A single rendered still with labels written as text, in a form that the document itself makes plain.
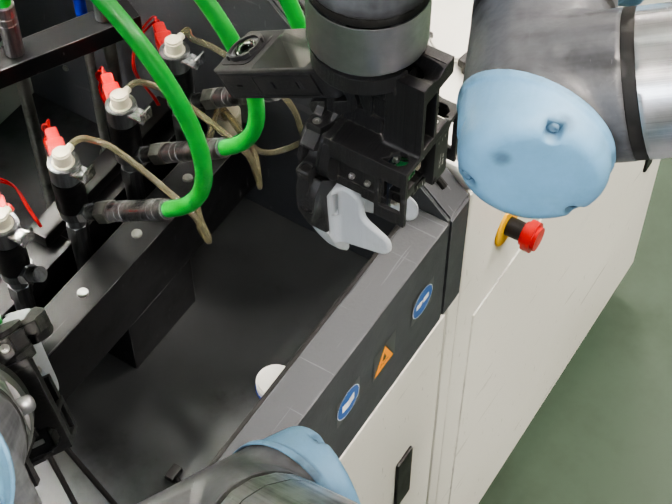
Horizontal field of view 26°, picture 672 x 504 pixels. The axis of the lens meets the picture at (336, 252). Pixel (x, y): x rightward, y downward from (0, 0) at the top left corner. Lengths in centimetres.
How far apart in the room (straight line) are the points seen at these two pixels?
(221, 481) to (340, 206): 30
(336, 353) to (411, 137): 44
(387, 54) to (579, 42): 18
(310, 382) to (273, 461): 53
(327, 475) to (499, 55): 23
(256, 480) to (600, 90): 25
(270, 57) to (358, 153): 9
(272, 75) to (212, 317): 57
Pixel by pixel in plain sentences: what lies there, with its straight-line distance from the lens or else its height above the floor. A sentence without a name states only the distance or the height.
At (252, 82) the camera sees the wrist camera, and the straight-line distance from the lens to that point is 97.
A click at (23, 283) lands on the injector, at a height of 104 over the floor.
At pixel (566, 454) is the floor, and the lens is 237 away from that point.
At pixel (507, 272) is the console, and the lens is 169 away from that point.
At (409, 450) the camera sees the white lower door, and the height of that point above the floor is 60.
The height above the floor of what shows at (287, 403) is 95.
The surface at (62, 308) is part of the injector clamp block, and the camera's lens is 132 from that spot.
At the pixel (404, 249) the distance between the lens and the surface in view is 137.
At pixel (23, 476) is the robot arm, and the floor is 140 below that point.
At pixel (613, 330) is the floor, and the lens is 252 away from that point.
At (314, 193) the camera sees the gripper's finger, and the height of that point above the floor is 130.
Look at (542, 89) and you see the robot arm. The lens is 68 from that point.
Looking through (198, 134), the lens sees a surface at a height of 123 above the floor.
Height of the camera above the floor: 203
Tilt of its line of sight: 52 degrees down
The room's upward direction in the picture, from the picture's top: straight up
